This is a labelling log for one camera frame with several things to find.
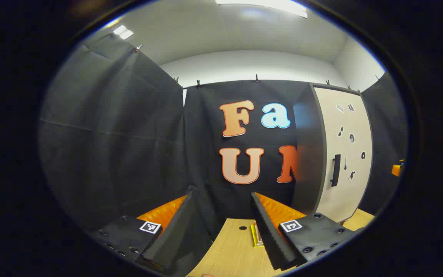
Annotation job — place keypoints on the long ceiling light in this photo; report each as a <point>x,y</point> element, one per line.
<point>275,4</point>

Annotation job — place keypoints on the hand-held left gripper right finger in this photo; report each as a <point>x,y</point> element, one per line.
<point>269,238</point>

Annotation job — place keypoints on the yellow book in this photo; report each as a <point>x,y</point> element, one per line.
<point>252,235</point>

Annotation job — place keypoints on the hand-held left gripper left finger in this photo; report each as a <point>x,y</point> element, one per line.
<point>171,234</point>

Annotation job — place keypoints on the white cabinet door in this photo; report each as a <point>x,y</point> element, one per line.
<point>344,200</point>

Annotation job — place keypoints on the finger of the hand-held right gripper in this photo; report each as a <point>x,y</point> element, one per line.
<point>397,169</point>

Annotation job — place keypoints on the small ceiling light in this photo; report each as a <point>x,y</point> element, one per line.
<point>123,32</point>

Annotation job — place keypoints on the row of backdrop clips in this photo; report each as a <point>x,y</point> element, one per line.
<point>257,79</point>

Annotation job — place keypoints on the dark grey cabinet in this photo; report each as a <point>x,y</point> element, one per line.
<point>308,161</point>

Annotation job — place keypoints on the black backdrop cloth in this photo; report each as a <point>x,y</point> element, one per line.
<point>129,154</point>

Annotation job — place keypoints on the book with red cover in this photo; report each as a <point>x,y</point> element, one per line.
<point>258,232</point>

